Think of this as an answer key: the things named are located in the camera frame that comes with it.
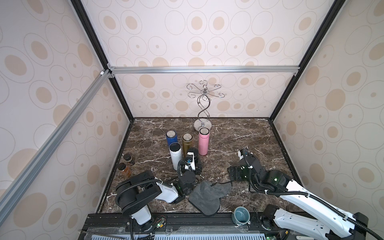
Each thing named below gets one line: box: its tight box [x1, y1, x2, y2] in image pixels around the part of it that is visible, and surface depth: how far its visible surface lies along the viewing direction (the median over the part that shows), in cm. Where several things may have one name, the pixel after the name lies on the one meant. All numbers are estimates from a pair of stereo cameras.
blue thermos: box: [166, 130, 178, 147], surface depth 85 cm
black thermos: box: [184, 147, 199, 171], surface depth 73 cm
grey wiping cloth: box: [188, 181, 232, 217], surface depth 81 cm
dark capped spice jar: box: [123, 153, 133, 162], surface depth 89 cm
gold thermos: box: [182, 132, 194, 158], surface depth 83 cm
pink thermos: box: [198, 127, 211, 156], surface depth 90 cm
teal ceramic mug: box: [231, 206, 251, 226], surface depth 74 cm
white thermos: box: [169, 142, 183, 171], surface depth 79 cm
